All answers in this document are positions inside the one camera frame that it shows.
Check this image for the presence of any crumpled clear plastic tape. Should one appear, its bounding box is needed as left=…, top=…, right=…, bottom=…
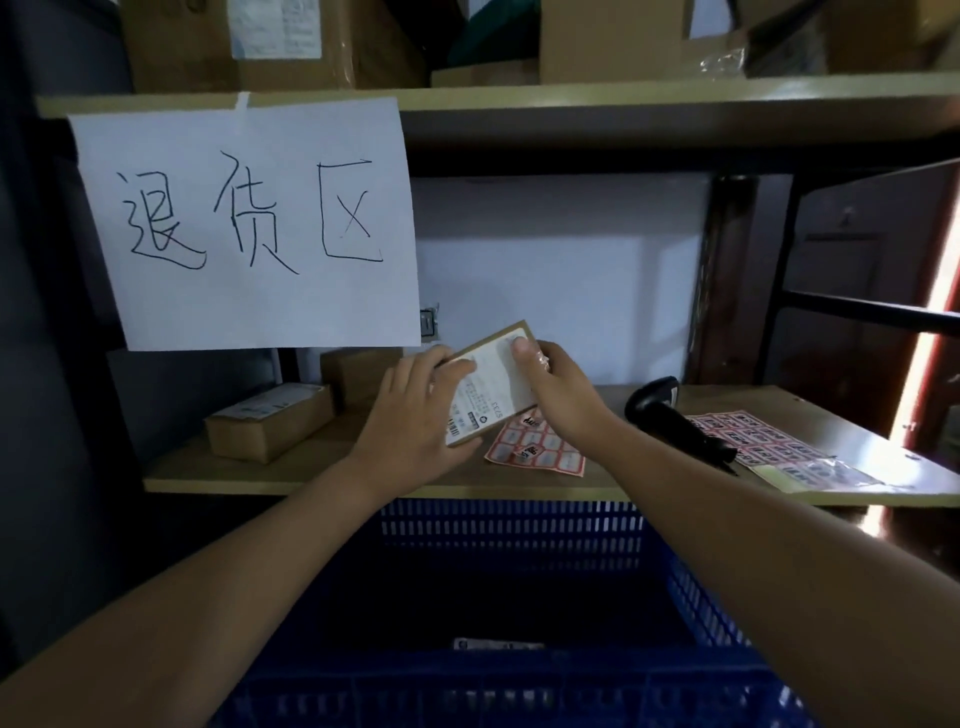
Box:
left=699, top=43, right=751, bottom=78

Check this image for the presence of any cardboard box with open flap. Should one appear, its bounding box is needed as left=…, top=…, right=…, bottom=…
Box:
left=738, top=0, right=960, bottom=78

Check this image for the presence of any person's left hand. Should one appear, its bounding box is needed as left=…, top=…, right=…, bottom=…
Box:
left=345, top=344, right=485, bottom=503

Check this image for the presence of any white handwritten paper sign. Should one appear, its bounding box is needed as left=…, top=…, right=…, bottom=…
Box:
left=67, top=96, right=423, bottom=352

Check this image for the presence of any person's right forearm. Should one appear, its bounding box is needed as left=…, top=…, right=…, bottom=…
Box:
left=591, top=420, right=960, bottom=728

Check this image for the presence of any large red sticker sheet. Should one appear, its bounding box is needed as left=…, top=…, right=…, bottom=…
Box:
left=684, top=410, right=840, bottom=471

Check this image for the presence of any small labelled cardboard box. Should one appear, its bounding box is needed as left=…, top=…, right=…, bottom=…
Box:
left=433, top=320, right=543, bottom=450

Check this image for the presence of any white labelled packet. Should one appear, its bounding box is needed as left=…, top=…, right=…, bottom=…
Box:
left=451, top=636, right=546, bottom=653

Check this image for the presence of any large labelled cardboard box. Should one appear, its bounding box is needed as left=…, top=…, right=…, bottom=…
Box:
left=118, top=0, right=430, bottom=94

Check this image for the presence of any black barcode scanner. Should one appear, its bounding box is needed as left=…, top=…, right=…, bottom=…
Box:
left=624, top=375, right=741, bottom=475

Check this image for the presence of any clear sticker backing sheet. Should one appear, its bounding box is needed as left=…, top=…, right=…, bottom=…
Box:
left=750, top=456, right=888, bottom=495

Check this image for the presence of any dark green bag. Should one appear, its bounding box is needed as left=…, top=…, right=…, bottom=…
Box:
left=448, top=0, right=543, bottom=69

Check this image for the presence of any tall brown cardboard box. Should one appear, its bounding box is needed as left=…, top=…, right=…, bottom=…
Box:
left=539, top=0, right=696, bottom=86

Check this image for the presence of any blue plastic basket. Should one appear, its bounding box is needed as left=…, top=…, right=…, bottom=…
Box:
left=210, top=498, right=820, bottom=728

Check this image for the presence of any dark metal rack frame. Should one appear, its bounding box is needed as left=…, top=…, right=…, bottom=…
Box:
left=753, top=156, right=960, bottom=387

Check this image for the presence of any plain brown cardboard box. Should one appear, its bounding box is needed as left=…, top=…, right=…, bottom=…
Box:
left=320, top=346, right=406, bottom=411

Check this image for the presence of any wooden shelf unit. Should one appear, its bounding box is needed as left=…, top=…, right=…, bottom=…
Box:
left=33, top=71, right=960, bottom=511

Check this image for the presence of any person's left forearm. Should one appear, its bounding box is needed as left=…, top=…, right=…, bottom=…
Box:
left=0, top=457, right=380, bottom=728

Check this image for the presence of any small red sticker sheet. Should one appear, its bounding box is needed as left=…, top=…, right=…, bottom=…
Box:
left=483, top=408, right=587, bottom=478

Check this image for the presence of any person's right hand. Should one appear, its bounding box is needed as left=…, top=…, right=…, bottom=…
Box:
left=510, top=336, right=625, bottom=453

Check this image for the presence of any long brown cardboard box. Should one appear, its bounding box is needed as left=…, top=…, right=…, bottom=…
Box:
left=203, top=381, right=336, bottom=465

